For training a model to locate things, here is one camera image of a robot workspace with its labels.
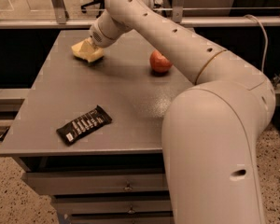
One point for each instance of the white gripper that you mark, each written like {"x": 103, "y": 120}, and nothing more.
{"x": 98, "y": 36}

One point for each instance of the yellow wavy sponge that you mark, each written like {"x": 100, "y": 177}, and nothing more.
{"x": 87, "y": 50}

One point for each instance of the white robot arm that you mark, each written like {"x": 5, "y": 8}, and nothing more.
{"x": 209, "y": 132}

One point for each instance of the red apple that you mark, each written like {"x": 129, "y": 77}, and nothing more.
{"x": 159, "y": 63}

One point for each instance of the metal guard railing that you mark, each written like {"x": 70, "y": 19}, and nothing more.
{"x": 66, "y": 14}

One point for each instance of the grey drawer cabinet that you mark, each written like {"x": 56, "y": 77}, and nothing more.
{"x": 89, "y": 134}

